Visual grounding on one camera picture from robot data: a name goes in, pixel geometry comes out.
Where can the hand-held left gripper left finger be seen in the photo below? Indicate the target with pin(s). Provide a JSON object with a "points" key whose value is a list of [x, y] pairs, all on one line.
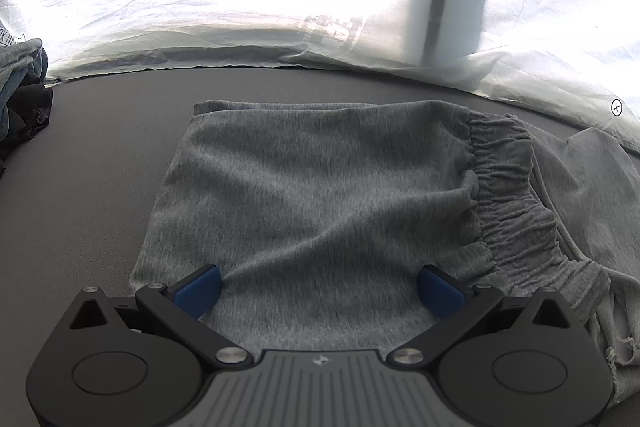
{"points": [[200, 292]]}

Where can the light grey garment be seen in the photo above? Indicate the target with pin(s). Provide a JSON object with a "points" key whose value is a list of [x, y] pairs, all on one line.
{"points": [[600, 187]]}

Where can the crumpled grey garment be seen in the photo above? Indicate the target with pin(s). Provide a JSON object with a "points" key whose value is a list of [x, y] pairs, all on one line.
{"points": [[17, 67]]}

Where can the carrot printed translucent curtain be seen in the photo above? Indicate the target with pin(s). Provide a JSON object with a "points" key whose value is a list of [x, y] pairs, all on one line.
{"points": [[200, 7]]}

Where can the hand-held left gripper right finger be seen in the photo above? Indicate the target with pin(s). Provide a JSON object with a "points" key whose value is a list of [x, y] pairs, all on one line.
{"points": [[435, 292]]}

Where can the grey elastic waist shorts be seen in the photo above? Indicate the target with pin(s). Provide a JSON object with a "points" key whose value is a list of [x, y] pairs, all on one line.
{"points": [[320, 187]]}

